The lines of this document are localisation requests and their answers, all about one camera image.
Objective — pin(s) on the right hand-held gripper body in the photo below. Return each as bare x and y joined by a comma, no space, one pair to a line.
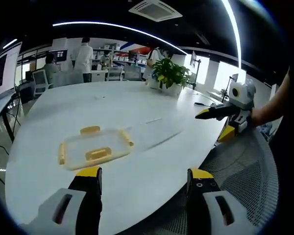
241,100

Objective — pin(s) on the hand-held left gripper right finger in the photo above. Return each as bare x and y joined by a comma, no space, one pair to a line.
203,195

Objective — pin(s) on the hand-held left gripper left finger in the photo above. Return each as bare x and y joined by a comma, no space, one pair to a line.
88,195

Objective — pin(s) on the black tripod stand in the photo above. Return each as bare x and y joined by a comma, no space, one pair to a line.
227,88

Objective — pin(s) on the black monitor stand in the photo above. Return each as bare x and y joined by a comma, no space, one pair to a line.
197,71

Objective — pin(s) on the grey mesh office chair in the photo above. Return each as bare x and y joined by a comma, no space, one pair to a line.
245,176

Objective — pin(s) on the clear lid with yellow clips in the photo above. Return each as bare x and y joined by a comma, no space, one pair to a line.
95,148

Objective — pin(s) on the person's dark clothing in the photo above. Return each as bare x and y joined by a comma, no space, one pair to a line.
290,127

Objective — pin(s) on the green potted plant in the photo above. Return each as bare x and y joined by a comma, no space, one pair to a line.
170,73

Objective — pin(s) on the curved ceiling light strip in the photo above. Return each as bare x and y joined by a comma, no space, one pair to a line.
117,28
235,29

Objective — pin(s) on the white storage shelves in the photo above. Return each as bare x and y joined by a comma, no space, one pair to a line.
120,56

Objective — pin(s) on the ceiling air vent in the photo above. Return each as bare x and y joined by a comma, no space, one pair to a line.
155,9

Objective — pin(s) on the white low cabinet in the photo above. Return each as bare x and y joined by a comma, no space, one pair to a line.
99,76

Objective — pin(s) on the black framed side desk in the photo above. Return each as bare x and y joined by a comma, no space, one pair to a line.
1,110

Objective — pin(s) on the white mesh office chair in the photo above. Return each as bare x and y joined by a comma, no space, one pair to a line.
41,82

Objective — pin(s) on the dark computer monitor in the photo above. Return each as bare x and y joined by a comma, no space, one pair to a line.
58,56

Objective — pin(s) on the large wall screen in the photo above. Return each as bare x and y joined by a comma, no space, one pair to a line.
2,68

